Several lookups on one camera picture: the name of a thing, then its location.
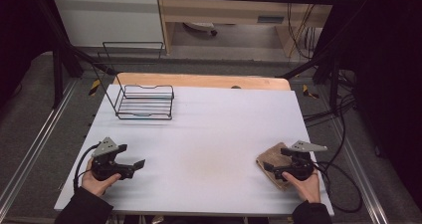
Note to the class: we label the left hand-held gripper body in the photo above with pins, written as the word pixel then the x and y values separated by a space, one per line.
pixel 103 147

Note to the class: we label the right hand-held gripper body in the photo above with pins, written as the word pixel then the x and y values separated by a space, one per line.
pixel 302 166

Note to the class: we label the person's right hand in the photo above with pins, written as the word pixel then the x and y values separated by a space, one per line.
pixel 307 187

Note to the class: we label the light wooden table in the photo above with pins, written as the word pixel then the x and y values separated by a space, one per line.
pixel 199 80

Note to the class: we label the white object under desk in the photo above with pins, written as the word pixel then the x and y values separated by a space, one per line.
pixel 200 26

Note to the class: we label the yellow black tape marker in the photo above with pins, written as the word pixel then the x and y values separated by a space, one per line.
pixel 310 92
pixel 94 87

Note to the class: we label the white cabinet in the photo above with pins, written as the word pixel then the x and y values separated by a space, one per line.
pixel 106 18

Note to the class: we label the beige towel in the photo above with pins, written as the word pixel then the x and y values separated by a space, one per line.
pixel 270 157

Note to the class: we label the aluminium floor rail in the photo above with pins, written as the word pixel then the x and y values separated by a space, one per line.
pixel 36 141
pixel 361 177

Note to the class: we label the person's left hand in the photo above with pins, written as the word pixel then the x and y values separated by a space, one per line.
pixel 96 184

